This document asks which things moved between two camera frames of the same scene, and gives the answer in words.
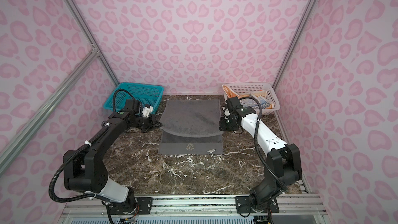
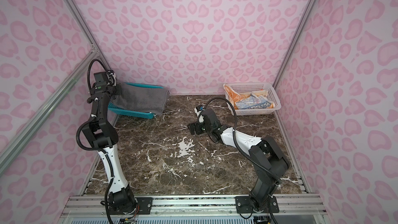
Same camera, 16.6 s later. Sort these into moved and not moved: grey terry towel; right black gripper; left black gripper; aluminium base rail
Moved: right black gripper; grey terry towel; left black gripper
Not moved: aluminium base rail
